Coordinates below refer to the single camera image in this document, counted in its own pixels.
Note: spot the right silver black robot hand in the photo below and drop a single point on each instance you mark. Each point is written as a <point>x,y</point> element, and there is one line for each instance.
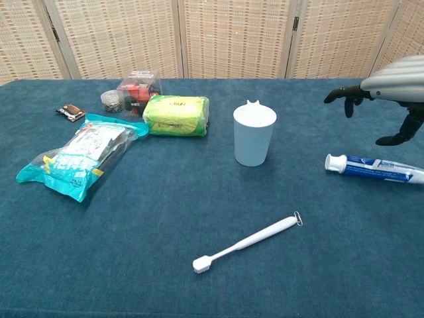
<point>397,79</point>

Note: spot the blue white toothpaste tube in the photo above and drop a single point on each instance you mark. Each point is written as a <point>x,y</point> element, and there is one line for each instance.
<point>374,169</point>

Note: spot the white toothbrush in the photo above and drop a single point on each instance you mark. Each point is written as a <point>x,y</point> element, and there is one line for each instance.
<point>251,241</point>

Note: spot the white plastic cup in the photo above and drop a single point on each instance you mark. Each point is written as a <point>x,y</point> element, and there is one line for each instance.
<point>253,142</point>

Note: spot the woven folding screen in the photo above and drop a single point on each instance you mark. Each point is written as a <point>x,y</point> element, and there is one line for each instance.
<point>232,36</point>

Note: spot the metal paper clip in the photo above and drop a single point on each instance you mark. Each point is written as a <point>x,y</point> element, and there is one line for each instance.
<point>299,220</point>

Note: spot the green tissue pack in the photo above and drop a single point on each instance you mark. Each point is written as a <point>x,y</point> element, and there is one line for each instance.
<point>177,116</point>

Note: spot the clear box with red contents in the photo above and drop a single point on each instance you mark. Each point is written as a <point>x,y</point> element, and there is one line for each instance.
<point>139,91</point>

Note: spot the blue table cloth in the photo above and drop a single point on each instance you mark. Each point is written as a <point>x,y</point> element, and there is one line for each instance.
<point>132,248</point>

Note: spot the small brown snack packet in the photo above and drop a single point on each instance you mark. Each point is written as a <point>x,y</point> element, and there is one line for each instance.
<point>70,112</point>

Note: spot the teal clear snack bag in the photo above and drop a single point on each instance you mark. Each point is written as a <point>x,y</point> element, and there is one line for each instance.
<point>73,159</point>

